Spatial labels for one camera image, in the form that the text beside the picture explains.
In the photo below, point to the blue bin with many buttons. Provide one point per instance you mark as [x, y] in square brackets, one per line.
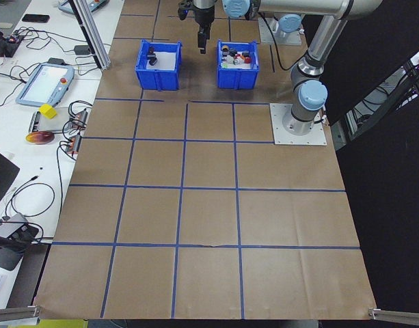
[238, 80]

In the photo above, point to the blue bin with white liner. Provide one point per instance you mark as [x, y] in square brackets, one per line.
[158, 80]

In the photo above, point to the orange capped black button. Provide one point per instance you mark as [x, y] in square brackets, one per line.
[225, 47]

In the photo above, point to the black push button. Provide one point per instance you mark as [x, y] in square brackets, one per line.
[232, 52]
[151, 50]
[153, 61]

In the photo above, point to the grey push button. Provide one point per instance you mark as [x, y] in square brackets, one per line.
[230, 61]

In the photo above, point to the grey metal parts box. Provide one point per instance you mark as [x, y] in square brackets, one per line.
[34, 123]

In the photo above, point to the dark grey computer box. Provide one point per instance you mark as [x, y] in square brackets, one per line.
[2, 258]

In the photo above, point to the light blue teach pendant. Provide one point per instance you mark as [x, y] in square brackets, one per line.
[45, 83]
[99, 4]

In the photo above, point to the black power adapter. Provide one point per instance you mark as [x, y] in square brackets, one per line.
[82, 50]

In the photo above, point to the dark grey power adapter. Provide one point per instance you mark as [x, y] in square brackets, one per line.
[57, 61]

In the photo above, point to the black smartphone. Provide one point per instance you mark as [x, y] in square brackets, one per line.
[35, 18]

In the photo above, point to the yellow cube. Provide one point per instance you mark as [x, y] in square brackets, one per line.
[48, 111]

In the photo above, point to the red yellow disc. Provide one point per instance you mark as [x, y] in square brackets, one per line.
[40, 138]

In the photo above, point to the grey usb hub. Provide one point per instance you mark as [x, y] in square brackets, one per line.
[9, 227]

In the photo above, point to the yellow flat object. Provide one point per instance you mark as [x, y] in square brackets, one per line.
[62, 324]

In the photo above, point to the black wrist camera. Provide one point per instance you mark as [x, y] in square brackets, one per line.
[184, 7]

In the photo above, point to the white square base plate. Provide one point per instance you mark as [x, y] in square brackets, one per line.
[281, 136]
[265, 34]

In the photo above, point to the aluminium extrusion post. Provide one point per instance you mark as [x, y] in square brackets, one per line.
[99, 48]

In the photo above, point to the metal V-shaped frame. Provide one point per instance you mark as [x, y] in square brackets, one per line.
[354, 123]

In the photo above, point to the black frame cover cloth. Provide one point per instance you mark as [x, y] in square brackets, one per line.
[383, 222]

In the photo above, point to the aluminium rail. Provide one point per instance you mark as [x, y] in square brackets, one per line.
[14, 312]
[400, 317]

